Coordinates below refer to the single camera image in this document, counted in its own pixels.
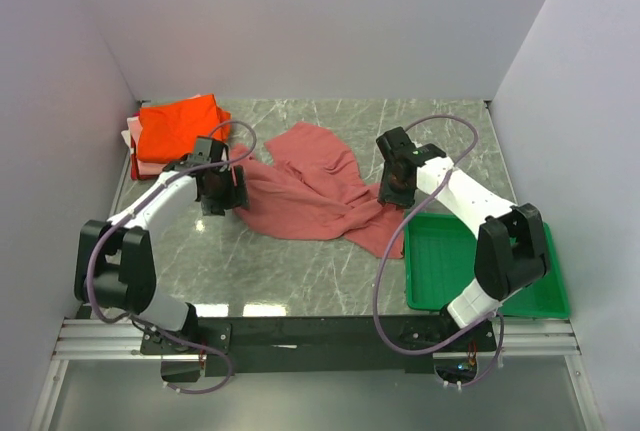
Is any folded pale pink shirt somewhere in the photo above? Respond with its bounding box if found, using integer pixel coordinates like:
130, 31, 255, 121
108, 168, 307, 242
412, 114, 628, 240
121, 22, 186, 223
121, 116, 164, 179

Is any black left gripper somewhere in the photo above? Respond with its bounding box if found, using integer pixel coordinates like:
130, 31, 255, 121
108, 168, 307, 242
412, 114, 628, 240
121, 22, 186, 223
201, 164, 250, 216

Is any dusty pink t shirt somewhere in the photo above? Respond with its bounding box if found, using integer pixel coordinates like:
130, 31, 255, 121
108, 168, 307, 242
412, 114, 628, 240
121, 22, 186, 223
234, 122, 403, 258

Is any folded orange t shirt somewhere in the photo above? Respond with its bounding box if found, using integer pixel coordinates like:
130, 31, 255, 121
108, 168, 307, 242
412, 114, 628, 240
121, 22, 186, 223
137, 94, 232, 163

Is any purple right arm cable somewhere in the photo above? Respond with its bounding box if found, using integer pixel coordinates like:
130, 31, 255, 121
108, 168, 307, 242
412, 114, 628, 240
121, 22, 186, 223
373, 114, 506, 388

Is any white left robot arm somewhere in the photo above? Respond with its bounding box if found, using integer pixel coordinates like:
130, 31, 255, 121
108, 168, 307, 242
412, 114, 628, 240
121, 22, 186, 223
74, 137, 249, 353

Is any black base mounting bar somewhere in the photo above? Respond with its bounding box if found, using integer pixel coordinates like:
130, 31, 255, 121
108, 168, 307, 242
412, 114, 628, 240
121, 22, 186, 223
140, 315, 497, 384

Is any folded red shirt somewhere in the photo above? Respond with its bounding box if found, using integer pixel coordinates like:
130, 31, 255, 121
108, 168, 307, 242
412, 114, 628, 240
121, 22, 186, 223
130, 154, 152, 181

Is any green plastic tray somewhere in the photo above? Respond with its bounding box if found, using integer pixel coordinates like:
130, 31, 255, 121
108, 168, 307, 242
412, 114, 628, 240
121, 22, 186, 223
404, 213, 571, 319

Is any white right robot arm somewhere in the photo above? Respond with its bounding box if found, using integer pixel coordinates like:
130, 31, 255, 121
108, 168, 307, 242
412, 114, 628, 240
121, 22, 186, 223
376, 127, 552, 350

